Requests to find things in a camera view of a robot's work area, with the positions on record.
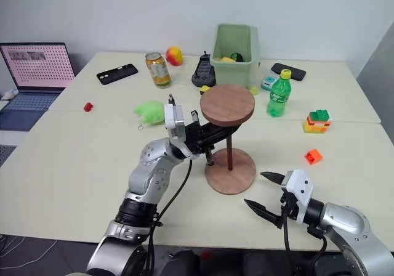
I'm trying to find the green bottle with yellow cap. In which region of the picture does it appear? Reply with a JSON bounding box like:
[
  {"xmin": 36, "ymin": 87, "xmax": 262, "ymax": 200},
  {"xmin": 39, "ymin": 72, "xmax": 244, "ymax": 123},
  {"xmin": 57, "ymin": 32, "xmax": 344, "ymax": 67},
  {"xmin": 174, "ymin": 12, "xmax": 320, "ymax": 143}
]
[{"xmin": 266, "ymin": 68, "xmax": 292, "ymax": 118}]

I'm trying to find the small teal white gadget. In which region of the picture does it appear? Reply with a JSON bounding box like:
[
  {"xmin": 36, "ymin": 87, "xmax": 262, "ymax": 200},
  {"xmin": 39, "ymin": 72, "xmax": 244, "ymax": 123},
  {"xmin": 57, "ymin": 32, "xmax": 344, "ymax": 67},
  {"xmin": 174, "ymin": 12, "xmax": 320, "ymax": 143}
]
[{"xmin": 260, "ymin": 75, "xmax": 278, "ymax": 91}]

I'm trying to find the open blue laptop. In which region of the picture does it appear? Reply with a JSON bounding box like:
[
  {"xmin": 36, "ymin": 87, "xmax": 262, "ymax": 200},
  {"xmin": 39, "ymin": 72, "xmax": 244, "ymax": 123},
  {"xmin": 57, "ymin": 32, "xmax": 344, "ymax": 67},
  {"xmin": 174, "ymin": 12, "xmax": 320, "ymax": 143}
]
[{"xmin": 0, "ymin": 42, "xmax": 76, "ymax": 132}]

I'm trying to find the grey perforated panel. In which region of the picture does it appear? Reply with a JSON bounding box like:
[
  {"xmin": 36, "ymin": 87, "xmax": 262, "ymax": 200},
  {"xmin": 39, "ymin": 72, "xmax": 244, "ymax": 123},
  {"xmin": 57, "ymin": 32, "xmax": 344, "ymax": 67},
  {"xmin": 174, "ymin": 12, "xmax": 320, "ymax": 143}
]
[{"xmin": 0, "ymin": 144, "xmax": 18, "ymax": 168}]

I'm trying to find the green plush toy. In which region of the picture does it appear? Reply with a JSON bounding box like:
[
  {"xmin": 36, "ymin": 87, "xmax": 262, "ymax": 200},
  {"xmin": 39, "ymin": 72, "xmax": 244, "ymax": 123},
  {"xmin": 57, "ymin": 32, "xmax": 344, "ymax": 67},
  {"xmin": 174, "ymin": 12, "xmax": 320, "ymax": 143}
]
[{"xmin": 132, "ymin": 100, "xmax": 166, "ymax": 131}]

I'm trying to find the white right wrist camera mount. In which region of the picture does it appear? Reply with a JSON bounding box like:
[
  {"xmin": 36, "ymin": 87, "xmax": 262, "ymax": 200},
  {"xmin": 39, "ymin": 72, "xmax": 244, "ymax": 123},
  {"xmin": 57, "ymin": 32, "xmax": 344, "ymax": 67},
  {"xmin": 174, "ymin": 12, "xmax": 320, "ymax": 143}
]
[{"xmin": 281, "ymin": 168, "xmax": 315, "ymax": 225}]

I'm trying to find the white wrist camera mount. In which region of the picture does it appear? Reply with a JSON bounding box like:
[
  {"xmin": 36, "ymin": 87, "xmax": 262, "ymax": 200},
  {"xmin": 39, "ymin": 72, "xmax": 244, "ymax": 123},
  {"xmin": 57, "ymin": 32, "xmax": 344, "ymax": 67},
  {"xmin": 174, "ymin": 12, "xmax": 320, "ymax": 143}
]
[
  {"xmin": 281, "ymin": 168, "xmax": 315, "ymax": 225},
  {"xmin": 163, "ymin": 103, "xmax": 187, "ymax": 149}
]

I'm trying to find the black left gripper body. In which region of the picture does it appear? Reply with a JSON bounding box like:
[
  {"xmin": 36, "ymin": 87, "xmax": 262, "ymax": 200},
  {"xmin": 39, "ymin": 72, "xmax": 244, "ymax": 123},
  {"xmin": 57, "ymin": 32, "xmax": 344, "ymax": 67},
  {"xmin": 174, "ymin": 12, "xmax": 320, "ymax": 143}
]
[{"xmin": 183, "ymin": 110, "xmax": 215, "ymax": 167}]

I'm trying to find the light green plastic bin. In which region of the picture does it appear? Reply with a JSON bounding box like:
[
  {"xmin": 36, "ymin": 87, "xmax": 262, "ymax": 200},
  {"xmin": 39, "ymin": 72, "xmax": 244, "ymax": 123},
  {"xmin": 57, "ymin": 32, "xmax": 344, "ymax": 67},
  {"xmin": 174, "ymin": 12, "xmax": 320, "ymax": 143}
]
[{"xmin": 210, "ymin": 23, "xmax": 262, "ymax": 90}]

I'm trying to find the yellow drink can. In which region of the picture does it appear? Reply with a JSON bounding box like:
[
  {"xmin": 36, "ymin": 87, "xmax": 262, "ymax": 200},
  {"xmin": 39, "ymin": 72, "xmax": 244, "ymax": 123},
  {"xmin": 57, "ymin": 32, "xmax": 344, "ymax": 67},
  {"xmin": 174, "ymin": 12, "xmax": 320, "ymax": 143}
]
[{"xmin": 145, "ymin": 52, "xmax": 172, "ymax": 89}]

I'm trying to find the wooden pole with round disc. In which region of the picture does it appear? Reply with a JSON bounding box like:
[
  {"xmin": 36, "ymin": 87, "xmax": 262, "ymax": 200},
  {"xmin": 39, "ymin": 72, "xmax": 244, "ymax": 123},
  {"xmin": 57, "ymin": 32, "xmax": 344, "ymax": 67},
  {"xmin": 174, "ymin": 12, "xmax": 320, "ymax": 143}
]
[{"xmin": 199, "ymin": 83, "xmax": 256, "ymax": 170}]

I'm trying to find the plain black phone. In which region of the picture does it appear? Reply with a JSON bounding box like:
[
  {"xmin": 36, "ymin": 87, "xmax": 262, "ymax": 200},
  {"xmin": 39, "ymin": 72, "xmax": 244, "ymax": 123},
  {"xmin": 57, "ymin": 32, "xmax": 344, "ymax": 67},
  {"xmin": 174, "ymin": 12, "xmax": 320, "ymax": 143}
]
[{"xmin": 270, "ymin": 62, "xmax": 307, "ymax": 83}]

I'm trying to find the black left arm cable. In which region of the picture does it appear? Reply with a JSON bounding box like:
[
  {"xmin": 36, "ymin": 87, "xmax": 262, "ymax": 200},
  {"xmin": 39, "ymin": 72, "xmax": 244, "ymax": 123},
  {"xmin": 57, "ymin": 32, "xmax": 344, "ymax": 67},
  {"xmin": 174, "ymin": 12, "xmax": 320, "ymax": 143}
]
[{"xmin": 147, "ymin": 158, "xmax": 194, "ymax": 276}]

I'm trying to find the grey partition panel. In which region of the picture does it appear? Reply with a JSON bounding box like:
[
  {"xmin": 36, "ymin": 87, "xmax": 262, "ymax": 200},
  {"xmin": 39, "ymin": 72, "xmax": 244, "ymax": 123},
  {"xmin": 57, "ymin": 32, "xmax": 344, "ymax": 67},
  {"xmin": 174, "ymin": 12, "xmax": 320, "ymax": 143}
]
[{"xmin": 356, "ymin": 20, "xmax": 394, "ymax": 126}]

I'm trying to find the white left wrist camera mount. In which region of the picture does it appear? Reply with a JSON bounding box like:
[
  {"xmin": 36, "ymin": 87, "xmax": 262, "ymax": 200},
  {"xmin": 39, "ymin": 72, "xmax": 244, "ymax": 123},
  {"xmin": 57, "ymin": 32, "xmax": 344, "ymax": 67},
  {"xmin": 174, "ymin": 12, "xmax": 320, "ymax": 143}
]
[{"xmin": 163, "ymin": 103, "xmax": 187, "ymax": 149}]

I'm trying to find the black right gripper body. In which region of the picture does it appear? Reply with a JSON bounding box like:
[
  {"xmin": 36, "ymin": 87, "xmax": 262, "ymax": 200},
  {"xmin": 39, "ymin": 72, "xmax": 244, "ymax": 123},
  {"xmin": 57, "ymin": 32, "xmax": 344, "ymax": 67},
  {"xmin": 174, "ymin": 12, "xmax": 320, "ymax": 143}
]
[{"xmin": 276, "ymin": 189, "xmax": 301, "ymax": 229}]

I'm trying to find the black handheld device on stand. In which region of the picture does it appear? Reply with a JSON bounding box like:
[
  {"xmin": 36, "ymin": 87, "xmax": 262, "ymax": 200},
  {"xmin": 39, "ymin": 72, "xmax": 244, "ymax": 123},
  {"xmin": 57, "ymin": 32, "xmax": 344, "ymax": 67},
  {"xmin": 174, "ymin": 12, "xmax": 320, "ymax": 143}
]
[{"xmin": 191, "ymin": 50, "xmax": 217, "ymax": 87}]

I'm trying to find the white floor cable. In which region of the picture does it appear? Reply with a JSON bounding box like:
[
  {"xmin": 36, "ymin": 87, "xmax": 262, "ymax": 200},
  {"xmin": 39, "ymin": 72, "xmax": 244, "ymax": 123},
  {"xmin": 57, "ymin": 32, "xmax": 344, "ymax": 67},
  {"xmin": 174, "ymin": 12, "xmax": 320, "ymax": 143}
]
[{"xmin": 0, "ymin": 234, "xmax": 58, "ymax": 259}]

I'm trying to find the black phone with camera holes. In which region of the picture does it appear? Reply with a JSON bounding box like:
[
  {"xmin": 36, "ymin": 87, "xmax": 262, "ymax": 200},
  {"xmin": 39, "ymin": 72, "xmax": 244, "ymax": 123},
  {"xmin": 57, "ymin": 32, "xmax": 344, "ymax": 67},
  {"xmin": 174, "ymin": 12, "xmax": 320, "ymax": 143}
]
[{"xmin": 96, "ymin": 63, "xmax": 139, "ymax": 86}]

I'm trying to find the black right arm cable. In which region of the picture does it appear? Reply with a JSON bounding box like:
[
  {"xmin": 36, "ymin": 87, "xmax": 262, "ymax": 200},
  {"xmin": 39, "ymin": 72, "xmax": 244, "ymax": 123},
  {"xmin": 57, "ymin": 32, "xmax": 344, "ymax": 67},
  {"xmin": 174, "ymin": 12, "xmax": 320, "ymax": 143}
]
[{"xmin": 281, "ymin": 214, "xmax": 329, "ymax": 276}]

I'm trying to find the orange toy brick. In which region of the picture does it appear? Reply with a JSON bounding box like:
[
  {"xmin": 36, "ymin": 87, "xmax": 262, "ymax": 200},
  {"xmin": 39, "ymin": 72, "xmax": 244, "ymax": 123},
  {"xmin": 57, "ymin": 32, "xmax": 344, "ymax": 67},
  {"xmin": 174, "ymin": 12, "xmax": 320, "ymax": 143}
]
[{"xmin": 304, "ymin": 148, "xmax": 324, "ymax": 166}]

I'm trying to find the dark rounded shape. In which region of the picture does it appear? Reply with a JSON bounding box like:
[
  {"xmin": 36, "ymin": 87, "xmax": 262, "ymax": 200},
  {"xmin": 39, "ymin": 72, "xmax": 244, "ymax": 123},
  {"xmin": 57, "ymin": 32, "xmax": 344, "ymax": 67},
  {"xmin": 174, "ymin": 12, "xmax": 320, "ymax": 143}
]
[{"xmin": 160, "ymin": 249, "xmax": 203, "ymax": 276}]

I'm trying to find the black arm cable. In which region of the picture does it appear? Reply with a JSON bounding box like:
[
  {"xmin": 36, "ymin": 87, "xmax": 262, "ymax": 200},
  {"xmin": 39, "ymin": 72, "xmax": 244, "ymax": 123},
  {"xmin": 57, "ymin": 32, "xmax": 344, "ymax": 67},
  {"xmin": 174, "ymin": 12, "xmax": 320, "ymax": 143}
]
[
  {"xmin": 281, "ymin": 214, "xmax": 329, "ymax": 276},
  {"xmin": 147, "ymin": 158, "xmax": 194, "ymax": 276}
]

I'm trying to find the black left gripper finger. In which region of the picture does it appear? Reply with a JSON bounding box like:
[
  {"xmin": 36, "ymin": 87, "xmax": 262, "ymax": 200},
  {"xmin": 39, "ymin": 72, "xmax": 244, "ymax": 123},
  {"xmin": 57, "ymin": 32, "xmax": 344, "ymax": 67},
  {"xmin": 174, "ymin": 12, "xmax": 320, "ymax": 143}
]
[
  {"xmin": 200, "ymin": 124, "xmax": 241, "ymax": 137},
  {"xmin": 203, "ymin": 131, "xmax": 238, "ymax": 149}
]

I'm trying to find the stacked toy brick tower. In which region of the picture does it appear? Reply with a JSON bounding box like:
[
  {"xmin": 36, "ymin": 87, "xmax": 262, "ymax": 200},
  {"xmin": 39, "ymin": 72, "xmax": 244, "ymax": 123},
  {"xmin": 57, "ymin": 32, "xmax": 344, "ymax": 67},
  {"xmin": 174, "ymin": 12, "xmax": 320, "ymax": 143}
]
[{"xmin": 304, "ymin": 110, "xmax": 334, "ymax": 134}]

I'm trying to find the round wooden base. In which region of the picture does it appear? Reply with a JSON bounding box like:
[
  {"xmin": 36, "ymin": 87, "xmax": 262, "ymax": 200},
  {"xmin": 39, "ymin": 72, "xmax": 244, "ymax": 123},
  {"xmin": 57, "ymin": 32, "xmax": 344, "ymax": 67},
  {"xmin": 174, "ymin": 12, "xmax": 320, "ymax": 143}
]
[{"xmin": 204, "ymin": 148, "xmax": 257, "ymax": 195}]

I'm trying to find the red yellow toy peach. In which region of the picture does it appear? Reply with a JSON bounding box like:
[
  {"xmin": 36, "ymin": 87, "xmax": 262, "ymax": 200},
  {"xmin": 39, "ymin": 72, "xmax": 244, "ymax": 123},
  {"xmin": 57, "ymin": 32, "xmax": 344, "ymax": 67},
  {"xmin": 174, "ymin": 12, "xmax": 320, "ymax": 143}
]
[{"xmin": 165, "ymin": 45, "xmax": 185, "ymax": 67}]

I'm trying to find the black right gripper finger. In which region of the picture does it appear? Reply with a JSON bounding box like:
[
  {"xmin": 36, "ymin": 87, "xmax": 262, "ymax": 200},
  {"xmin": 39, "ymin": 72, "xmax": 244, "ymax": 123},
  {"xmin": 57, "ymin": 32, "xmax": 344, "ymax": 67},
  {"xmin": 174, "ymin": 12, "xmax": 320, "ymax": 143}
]
[
  {"xmin": 243, "ymin": 198, "xmax": 283, "ymax": 228},
  {"xmin": 260, "ymin": 171, "xmax": 289, "ymax": 186}
]

